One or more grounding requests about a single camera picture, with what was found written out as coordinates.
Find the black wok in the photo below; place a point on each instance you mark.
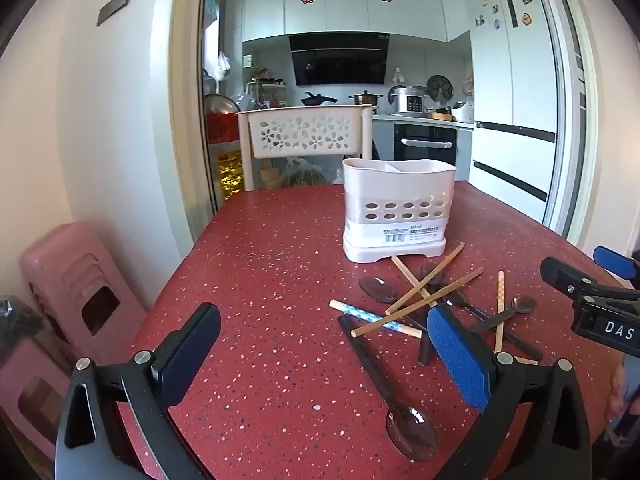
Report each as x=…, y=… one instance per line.
x=319, y=99

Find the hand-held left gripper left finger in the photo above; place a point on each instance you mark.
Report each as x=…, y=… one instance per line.
x=187, y=355

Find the pink plastic stool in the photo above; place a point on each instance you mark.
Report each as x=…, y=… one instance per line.
x=30, y=400
x=65, y=270

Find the steel cooking pot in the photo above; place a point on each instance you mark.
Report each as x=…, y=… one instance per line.
x=366, y=99

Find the bamboo steamer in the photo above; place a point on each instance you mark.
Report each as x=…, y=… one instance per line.
x=441, y=114

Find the plain wooden chopstick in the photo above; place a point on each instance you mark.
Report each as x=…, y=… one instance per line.
x=527, y=360
x=445, y=261
x=450, y=286
x=405, y=272

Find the dark translucent plastic spoon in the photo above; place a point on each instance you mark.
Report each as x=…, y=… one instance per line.
x=432, y=275
x=377, y=289
x=522, y=345
x=525, y=304
x=412, y=432

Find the round black trivet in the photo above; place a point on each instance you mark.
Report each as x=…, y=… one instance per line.
x=440, y=88

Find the metal basin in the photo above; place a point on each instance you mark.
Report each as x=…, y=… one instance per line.
x=221, y=104

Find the white countertop appliance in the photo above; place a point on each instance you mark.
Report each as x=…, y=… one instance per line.
x=464, y=111

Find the white plastic utensil holder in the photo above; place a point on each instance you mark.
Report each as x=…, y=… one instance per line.
x=400, y=185

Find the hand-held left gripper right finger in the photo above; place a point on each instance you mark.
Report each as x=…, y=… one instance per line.
x=457, y=355

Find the white flower-cutout basket rack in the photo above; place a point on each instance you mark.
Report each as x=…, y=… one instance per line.
x=305, y=130

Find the white refrigerator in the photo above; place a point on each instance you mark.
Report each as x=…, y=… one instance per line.
x=510, y=85

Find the silver rice cooker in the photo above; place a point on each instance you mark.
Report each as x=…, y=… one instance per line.
x=407, y=100

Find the grey wall switch plate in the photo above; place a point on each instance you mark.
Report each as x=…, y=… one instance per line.
x=115, y=6

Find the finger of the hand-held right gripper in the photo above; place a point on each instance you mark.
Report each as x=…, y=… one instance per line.
x=565, y=275
x=615, y=260

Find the black range hood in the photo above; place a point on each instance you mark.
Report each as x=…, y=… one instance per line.
x=340, y=60

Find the person's right hand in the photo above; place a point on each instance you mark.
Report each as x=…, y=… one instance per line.
x=619, y=385

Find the black built-in oven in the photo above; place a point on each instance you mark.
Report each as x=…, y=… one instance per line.
x=425, y=145

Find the white upper cabinets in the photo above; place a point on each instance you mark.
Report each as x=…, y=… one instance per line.
x=345, y=10

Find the black bag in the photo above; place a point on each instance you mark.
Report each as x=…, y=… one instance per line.
x=17, y=325

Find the spice rack with jars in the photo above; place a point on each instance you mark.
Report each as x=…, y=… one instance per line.
x=267, y=91

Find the blue patterned chopstick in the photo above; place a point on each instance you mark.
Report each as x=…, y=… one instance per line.
x=360, y=312

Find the clear bag of vegetables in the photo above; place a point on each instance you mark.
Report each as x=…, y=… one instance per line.
x=307, y=172

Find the orange patterned chopstick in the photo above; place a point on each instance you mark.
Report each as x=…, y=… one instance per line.
x=499, y=300

